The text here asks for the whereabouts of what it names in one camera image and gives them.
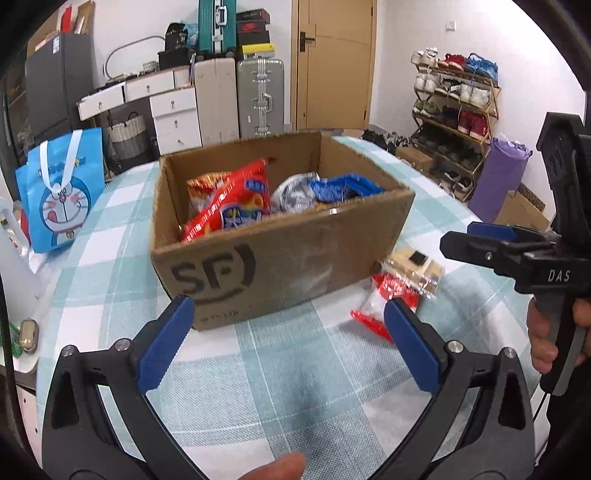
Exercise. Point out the person's left hand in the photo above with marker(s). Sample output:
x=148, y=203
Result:
x=279, y=470

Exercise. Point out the black hat bag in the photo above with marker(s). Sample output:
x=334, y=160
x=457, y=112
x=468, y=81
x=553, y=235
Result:
x=176, y=38

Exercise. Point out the flat cardboard boxes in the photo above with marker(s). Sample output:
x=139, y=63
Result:
x=87, y=14

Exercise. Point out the woven basket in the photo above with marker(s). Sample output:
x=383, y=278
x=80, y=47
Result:
x=128, y=141

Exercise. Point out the black red shoe box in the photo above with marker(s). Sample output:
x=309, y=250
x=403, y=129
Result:
x=252, y=26

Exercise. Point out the purple rolled mat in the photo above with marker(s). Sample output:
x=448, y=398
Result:
x=501, y=180

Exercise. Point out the silver suitcase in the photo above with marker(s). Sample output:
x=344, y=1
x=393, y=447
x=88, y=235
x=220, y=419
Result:
x=261, y=101

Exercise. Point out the blue cartoon tote bag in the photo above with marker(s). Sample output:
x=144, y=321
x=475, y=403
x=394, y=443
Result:
x=64, y=207

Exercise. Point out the blue snack packet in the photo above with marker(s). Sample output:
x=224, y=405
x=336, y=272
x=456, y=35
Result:
x=341, y=187

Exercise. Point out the assorted shoes group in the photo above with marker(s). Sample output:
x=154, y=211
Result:
x=471, y=122

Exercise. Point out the teal suitcase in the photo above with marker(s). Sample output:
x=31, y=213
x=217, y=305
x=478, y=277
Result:
x=217, y=27

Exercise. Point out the thin black shoe box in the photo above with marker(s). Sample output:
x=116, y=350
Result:
x=252, y=15

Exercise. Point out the red snack packet dark label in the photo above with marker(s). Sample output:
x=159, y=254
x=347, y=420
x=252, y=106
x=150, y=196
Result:
x=397, y=290

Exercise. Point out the open cardboard box patterned flap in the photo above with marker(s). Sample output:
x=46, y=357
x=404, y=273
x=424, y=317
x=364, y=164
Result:
x=519, y=212

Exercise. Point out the white drawer chest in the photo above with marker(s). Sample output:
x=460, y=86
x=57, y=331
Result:
x=178, y=124

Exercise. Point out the yellow black shoe box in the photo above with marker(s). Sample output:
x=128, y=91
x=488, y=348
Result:
x=257, y=50

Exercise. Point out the small brown cardboard box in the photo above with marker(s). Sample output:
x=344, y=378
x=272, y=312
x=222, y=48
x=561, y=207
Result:
x=414, y=159

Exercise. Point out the dark grey fridge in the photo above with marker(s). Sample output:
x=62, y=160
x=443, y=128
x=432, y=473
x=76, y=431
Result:
x=60, y=78

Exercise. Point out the orange noodle packet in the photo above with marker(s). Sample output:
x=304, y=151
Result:
x=203, y=184

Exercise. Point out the wooden shoe rack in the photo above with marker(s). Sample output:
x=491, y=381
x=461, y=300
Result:
x=494, y=106

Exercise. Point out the red chip bag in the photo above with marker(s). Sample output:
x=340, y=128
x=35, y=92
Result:
x=240, y=198

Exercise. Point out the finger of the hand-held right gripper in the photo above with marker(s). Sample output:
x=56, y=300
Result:
x=480, y=253
x=491, y=230

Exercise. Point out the white appliance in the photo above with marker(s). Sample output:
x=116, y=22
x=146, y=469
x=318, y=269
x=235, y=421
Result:
x=11, y=258

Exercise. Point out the dark display cabinet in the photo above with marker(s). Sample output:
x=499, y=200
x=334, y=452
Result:
x=16, y=101

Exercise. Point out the black storage box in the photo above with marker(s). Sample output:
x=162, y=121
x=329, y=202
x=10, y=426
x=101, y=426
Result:
x=175, y=60

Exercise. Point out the person's right hand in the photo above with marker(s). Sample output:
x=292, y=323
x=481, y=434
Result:
x=542, y=344

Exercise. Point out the pile of dark shoes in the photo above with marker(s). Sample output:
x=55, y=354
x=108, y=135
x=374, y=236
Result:
x=383, y=141

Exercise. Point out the wooden door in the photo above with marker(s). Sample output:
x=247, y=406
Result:
x=337, y=78

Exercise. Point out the purple silver snack packet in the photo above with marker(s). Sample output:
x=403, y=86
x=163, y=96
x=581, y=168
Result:
x=295, y=194

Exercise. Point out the oval vanity mirror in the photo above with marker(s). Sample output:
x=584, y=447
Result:
x=134, y=57

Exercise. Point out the green bottle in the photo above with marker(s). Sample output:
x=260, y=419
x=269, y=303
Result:
x=14, y=350

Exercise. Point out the plain black shoe box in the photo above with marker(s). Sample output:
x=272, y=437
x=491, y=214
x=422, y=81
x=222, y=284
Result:
x=254, y=38

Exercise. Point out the small beige case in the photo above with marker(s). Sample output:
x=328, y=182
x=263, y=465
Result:
x=27, y=336

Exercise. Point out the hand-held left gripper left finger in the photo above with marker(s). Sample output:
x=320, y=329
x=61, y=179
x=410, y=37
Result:
x=168, y=334

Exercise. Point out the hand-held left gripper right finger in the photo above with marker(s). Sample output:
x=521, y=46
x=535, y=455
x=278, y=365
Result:
x=411, y=341

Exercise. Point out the clear cracker packet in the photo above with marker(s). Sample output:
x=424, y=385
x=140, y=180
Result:
x=411, y=267

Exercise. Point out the white vanity desk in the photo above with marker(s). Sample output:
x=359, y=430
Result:
x=143, y=85

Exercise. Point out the blue plastic bag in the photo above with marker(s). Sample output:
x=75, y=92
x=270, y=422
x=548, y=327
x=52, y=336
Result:
x=191, y=34

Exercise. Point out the beige suitcase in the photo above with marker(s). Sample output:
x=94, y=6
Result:
x=217, y=101

